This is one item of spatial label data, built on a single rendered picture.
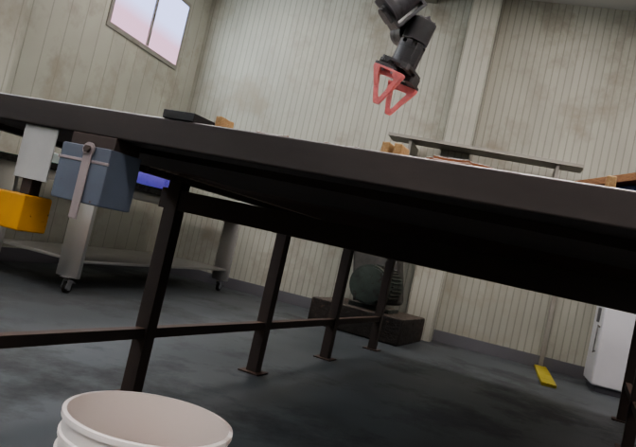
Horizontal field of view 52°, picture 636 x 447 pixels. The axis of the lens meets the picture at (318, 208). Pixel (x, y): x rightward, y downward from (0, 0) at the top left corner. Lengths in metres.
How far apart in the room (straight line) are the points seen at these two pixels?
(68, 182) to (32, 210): 0.14
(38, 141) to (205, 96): 6.71
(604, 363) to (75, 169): 5.49
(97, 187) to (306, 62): 6.59
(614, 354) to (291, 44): 4.79
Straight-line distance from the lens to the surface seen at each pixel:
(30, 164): 1.60
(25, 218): 1.57
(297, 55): 7.96
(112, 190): 1.43
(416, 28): 1.42
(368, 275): 6.07
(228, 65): 8.23
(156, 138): 1.37
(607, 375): 6.42
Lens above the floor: 0.74
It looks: 3 degrees up
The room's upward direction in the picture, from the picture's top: 13 degrees clockwise
